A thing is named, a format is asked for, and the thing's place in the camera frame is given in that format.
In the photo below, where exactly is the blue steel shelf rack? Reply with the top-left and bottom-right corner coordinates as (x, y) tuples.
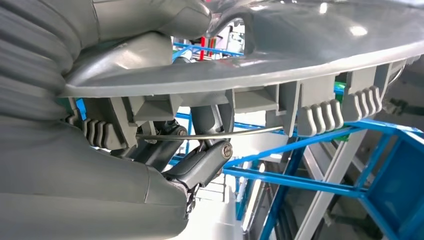
(172, 41), (244, 62)
(167, 112), (424, 240)

